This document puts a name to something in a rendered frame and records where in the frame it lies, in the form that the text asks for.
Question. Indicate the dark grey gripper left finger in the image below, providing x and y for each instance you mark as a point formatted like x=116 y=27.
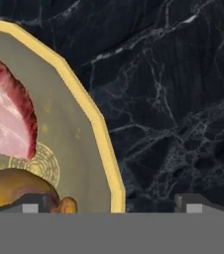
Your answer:
x=34 y=201

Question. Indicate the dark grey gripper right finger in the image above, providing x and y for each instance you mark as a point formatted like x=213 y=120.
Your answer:
x=193 y=200

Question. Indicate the brown chicken drumstick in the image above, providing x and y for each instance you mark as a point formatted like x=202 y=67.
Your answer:
x=15 y=185

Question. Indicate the yellow-rimmed grey bowl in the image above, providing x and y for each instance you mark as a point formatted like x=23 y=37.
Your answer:
x=71 y=132

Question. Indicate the raw red steak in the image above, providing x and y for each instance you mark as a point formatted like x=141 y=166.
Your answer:
x=8 y=115

